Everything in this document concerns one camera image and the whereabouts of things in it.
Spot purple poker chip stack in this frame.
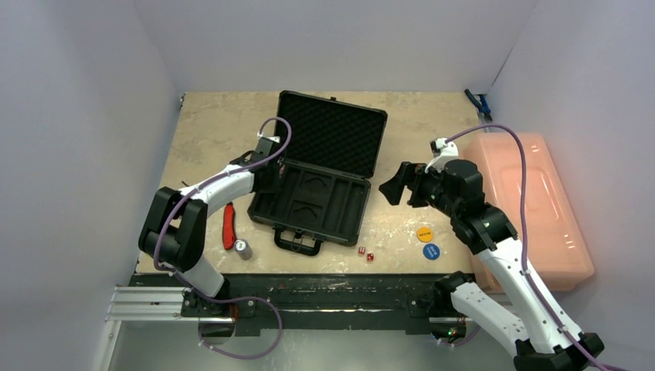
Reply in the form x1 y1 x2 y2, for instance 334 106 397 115
233 239 253 260

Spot blue dealer button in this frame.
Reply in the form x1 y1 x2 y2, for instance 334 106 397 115
423 243 441 260

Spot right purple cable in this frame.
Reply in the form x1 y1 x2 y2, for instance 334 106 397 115
443 124 628 371

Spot pink translucent plastic bin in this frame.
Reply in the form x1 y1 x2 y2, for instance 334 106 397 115
460 132 594 291

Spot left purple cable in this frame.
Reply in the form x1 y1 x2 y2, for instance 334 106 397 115
152 117 294 303

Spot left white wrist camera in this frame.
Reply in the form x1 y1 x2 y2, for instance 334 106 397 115
257 131 280 145

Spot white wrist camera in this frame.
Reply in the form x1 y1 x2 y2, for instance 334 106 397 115
257 131 280 145
424 138 459 174

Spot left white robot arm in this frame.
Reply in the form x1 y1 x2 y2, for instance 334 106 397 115
137 137 280 316

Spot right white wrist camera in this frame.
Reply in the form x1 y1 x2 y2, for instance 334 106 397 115
424 138 459 174

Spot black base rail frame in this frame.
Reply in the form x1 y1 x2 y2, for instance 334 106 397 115
107 274 463 336

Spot black poker set case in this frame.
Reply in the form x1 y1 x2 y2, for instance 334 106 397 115
247 90 388 256

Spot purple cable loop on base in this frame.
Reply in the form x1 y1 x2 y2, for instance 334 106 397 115
198 298 284 360

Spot red black folding knife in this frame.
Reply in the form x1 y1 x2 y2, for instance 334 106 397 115
222 202 237 250

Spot blue handled pliers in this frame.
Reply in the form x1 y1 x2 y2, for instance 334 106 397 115
463 89 493 123

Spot yellow dealer button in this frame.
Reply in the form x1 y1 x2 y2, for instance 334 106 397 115
416 226 433 243

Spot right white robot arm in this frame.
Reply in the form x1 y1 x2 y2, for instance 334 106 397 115
379 159 604 370

